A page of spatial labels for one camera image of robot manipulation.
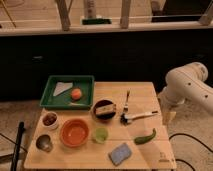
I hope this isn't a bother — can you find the green pepper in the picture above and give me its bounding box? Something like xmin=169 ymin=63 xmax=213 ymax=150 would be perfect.
xmin=134 ymin=128 xmax=156 ymax=145

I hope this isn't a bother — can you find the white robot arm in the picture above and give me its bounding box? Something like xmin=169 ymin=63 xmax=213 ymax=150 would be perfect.
xmin=158 ymin=62 xmax=213 ymax=125

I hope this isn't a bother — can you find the green plastic cup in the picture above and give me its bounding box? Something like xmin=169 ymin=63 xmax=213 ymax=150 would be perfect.
xmin=93 ymin=128 xmax=108 ymax=143

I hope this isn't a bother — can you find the metal cup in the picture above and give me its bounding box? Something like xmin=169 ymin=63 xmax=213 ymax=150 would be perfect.
xmin=36 ymin=134 xmax=53 ymax=152

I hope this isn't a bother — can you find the fork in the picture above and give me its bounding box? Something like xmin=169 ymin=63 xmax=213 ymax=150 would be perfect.
xmin=123 ymin=90 xmax=130 ymax=113

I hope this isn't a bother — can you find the blue sponge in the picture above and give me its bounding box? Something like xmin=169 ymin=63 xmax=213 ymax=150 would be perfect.
xmin=108 ymin=143 xmax=132 ymax=166

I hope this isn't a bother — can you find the dark bowl with bread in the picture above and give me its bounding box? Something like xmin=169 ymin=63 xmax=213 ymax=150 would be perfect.
xmin=92 ymin=100 xmax=116 ymax=120

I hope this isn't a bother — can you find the green plastic tray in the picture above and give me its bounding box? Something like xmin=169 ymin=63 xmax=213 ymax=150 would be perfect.
xmin=40 ymin=75 xmax=94 ymax=110

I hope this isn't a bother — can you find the small stick in tray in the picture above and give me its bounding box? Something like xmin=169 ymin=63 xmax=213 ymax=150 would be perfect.
xmin=69 ymin=102 xmax=87 ymax=106

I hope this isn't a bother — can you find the orange bowl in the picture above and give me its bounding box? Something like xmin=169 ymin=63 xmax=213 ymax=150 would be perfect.
xmin=60 ymin=119 xmax=89 ymax=148

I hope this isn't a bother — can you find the orange fruit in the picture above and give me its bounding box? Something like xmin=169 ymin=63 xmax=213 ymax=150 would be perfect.
xmin=71 ymin=88 xmax=82 ymax=100

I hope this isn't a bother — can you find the white triangular cloth piece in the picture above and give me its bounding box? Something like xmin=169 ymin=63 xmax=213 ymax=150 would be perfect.
xmin=53 ymin=82 xmax=73 ymax=96

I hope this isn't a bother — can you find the green base object on shelf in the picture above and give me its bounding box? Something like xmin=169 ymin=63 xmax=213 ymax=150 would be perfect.
xmin=82 ymin=18 xmax=111 ymax=25

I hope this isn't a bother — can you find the black pole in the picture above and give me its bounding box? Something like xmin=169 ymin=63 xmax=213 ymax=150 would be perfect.
xmin=10 ymin=122 xmax=25 ymax=171

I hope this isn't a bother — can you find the black cable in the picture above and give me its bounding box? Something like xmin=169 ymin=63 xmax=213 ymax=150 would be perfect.
xmin=168 ymin=132 xmax=213 ymax=171

